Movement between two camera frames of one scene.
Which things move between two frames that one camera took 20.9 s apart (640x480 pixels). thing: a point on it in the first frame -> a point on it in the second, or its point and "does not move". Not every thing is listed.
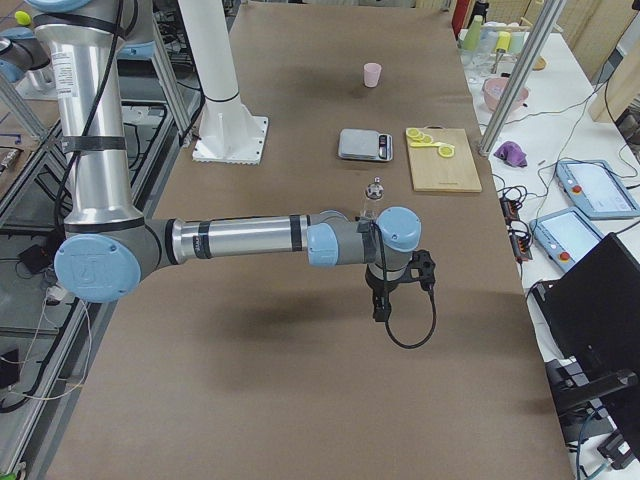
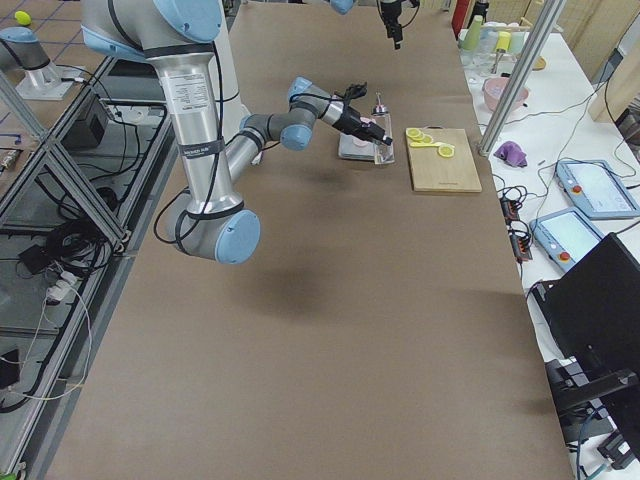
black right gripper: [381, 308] -> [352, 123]
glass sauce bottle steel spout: [374, 191] -> [383, 153]
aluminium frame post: [521, 76] does not move
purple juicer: [511, 153] does not move
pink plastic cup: [371, 74] -> [362, 143]
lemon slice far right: [414, 133] does not move
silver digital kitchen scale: [365, 144] does not move
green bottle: [471, 40] does not move
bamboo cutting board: [434, 173] does not move
